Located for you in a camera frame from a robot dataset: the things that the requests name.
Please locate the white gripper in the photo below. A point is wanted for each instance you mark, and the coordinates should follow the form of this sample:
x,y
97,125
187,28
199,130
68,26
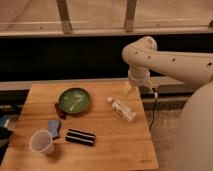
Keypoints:
x,y
138,77

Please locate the green ceramic bowl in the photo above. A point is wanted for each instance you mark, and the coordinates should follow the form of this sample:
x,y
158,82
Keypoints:
x,y
74,100

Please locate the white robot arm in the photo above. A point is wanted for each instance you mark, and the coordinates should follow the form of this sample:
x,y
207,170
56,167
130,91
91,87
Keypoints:
x,y
193,149

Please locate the clear plastic water bottle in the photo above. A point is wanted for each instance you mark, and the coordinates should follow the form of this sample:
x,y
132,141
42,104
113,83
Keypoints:
x,y
123,110

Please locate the black white striped box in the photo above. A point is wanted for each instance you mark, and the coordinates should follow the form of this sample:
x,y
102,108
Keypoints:
x,y
80,137

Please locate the wooden table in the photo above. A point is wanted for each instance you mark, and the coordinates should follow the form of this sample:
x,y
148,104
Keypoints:
x,y
111,135

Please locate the blue grey sponge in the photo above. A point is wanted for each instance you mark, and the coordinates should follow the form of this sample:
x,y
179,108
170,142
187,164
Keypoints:
x,y
54,127

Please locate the translucent plastic cup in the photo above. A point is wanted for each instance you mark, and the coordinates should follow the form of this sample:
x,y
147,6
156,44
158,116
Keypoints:
x,y
41,142

